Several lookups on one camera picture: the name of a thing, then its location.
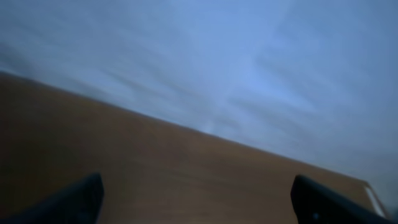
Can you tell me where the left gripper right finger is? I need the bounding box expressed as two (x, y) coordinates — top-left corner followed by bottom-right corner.
(290, 174), (395, 224)

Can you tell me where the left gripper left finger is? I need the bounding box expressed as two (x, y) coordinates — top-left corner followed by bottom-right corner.
(0, 172), (105, 224)

